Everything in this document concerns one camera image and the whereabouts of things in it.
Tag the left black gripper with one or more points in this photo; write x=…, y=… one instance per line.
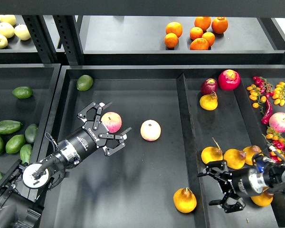
x=91, y=136

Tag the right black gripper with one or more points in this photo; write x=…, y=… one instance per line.
x=238, y=184

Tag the yellow pear under right arm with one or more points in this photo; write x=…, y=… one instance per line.
x=263, y=200

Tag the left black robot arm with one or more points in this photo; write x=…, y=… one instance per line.
x=24, y=187

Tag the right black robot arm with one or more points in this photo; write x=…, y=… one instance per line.
x=273, y=172

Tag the green avocado top of tray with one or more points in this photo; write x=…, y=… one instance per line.
x=84, y=83

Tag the dark green avocado upright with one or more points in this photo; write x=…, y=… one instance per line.
x=31, y=133

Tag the green avocado lower cluster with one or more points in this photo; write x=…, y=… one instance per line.
x=25, y=153

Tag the green avocado cluster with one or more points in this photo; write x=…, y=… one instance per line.
x=25, y=153
x=15, y=143

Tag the green avocado middle cluster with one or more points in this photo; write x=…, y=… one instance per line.
x=15, y=143

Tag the green avocado left tray top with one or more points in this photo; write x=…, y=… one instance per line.
x=23, y=92

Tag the pale yellow pear right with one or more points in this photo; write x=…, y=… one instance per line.
x=22, y=32

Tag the pale yellow pear middle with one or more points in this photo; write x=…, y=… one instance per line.
x=7, y=30

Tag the pale yellow pear top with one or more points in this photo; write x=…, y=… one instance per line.
x=11, y=19

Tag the pink red apple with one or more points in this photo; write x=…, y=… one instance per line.
x=112, y=121

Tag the pale pink apple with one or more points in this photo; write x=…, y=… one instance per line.
x=150, y=130

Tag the mixed cherry tomato cluster lower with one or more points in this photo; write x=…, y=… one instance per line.
x=276, y=139

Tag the red chili pepper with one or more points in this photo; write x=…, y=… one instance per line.
x=268, y=112

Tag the black center tray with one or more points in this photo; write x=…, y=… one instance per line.
x=134, y=188

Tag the black tray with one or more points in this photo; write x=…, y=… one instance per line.
x=134, y=188
x=34, y=110

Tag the black left tray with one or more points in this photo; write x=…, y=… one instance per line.
x=34, y=110

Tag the pink apple far right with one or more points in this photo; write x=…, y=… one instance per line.
x=277, y=122

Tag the orange cherry tomato cluster left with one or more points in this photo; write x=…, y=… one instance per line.
x=257, y=95

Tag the orange cherry tomato cluster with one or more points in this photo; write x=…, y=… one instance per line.
x=257, y=95
x=279, y=94

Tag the dark red small apple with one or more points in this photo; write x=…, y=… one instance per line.
x=208, y=86

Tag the black shelf rack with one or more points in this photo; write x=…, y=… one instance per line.
x=132, y=32

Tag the red apple right tray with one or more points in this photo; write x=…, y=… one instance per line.
x=229, y=80

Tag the red cherry tomato cluster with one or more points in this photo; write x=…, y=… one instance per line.
x=263, y=87

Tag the orange cherry tomato cluster right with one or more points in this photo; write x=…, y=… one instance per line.
x=279, y=94

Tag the orange on shelf lower left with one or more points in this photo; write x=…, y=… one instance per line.
x=171, y=40

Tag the orange on shelf far left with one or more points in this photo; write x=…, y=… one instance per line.
x=175, y=28

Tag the orange on shelf front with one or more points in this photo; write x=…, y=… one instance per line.
x=199, y=44

